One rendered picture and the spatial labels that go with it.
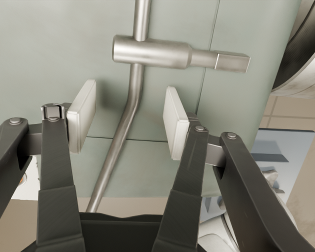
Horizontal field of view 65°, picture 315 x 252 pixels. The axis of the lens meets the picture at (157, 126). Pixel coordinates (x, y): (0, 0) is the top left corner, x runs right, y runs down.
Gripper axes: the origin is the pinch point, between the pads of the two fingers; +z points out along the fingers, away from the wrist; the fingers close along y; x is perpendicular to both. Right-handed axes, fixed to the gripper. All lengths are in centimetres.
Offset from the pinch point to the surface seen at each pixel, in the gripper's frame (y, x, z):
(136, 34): 0.1, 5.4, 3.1
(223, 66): 7.5, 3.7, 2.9
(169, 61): 2.9, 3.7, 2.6
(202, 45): 5.9, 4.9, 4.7
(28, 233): -76, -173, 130
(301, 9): 18.1, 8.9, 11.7
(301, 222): 157, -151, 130
